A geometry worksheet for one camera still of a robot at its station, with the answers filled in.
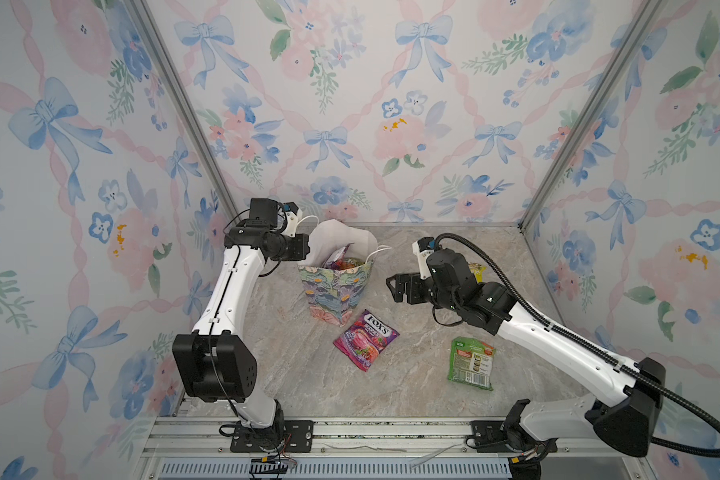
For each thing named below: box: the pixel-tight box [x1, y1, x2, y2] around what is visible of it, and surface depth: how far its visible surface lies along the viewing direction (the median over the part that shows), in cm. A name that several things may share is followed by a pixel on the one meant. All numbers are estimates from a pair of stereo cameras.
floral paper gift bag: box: [299, 219, 378, 327], surface depth 86 cm
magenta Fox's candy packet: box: [333, 309, 400, 372], surface depth 90 cm
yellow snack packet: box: [468, 262, 487, 283], surface depth 102 cm
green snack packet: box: [448, 336, 496, 391], surface depth 87 cm
